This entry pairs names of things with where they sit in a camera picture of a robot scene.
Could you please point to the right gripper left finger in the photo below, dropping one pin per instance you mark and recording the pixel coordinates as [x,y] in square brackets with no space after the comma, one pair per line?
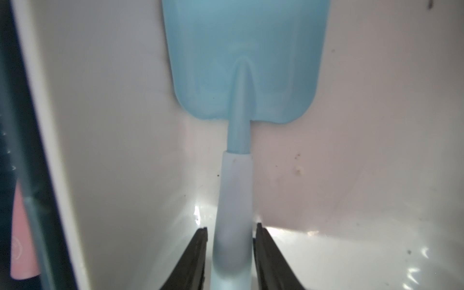
[189,272]

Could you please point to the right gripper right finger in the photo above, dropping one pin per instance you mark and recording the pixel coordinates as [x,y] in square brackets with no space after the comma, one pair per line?
[273,271]

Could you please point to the white storage box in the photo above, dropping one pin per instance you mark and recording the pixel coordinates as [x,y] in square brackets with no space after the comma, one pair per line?
[365,191]

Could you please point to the purple shovel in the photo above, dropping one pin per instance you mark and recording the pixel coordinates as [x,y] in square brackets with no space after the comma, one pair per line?
[24,264]

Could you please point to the dark teal storage box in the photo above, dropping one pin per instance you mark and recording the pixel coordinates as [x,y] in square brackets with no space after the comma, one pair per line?
[28,156]

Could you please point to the blue shovel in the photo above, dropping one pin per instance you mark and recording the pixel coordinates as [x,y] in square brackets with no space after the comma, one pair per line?
[243,62]

